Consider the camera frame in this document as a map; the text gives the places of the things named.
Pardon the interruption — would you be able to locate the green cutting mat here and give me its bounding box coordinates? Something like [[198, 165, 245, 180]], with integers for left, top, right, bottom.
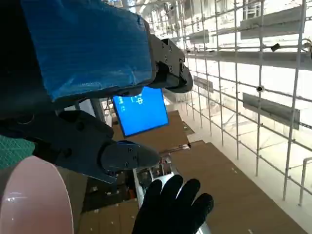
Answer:
[[0, 135, 36, 170]]

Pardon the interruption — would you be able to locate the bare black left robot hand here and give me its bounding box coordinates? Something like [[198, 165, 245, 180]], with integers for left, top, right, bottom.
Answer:
[[0, 0, 194, 185]]

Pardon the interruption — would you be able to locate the pink bowl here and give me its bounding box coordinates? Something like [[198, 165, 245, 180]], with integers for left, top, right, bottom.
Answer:
[[0, 156, 74, 234]]

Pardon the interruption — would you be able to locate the white metal grid frame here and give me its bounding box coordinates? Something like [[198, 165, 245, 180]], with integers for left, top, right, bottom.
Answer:
[[143, 0, 312, 208]]

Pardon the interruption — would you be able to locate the blue screen monitor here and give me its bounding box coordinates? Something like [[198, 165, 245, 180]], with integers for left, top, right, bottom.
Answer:
[[112, 86, 169, 137]]

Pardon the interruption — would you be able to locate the brown cardboard box wall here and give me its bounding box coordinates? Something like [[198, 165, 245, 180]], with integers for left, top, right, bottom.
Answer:
[[80, 109, 308, 234]]

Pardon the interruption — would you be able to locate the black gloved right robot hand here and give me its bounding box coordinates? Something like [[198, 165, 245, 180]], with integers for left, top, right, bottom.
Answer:
[[131, 174, 215, 234]]

